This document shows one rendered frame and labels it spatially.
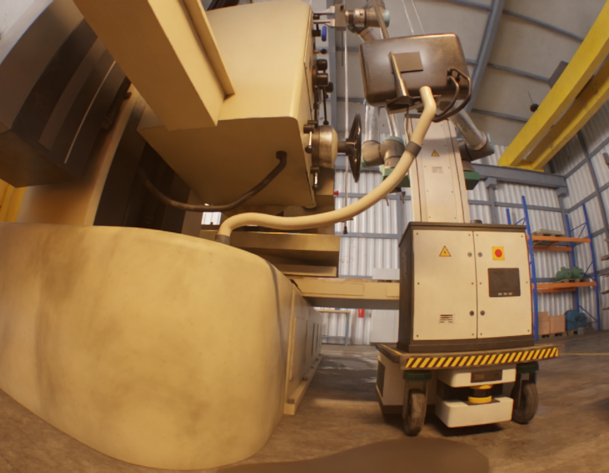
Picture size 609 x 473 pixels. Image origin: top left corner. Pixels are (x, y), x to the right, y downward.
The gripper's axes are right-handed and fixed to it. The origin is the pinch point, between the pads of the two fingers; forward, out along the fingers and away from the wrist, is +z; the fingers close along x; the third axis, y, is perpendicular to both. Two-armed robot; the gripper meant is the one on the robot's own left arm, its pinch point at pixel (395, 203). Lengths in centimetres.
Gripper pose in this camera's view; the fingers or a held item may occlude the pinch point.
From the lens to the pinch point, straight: 257.3
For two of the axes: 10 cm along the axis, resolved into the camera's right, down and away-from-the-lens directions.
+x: -9.5, 1.4, 2.9
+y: 2.8, -1.0, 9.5
